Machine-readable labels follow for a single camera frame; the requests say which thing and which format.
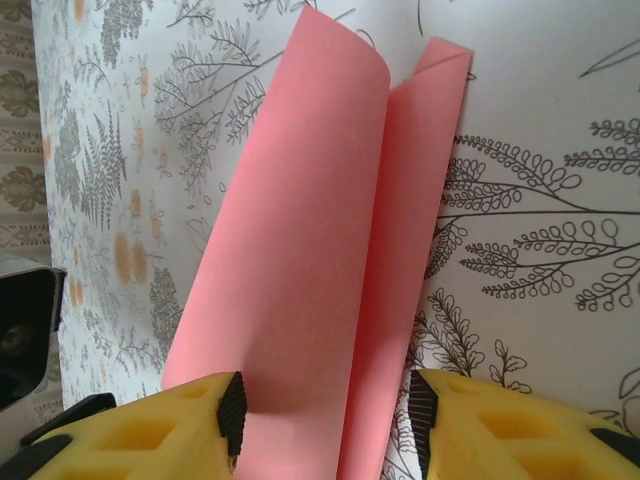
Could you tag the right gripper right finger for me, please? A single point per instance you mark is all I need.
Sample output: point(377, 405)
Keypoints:
point(550, 450)

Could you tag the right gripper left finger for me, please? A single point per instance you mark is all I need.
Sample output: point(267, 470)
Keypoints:
point(80, 450)

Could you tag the pink paper sheet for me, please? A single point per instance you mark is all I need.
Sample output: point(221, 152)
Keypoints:
point(300, 225)

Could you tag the floral patterned table cover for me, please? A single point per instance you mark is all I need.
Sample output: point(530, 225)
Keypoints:
point(550, 325)

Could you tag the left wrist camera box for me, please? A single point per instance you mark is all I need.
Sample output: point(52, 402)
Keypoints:
point(25, 300)

